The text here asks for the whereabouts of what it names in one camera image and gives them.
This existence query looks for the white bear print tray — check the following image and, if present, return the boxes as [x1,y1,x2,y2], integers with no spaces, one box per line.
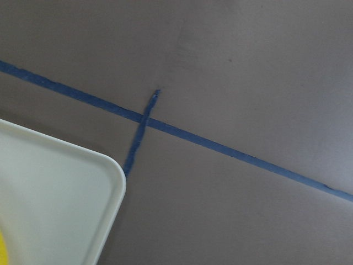
[1,120,126,264]

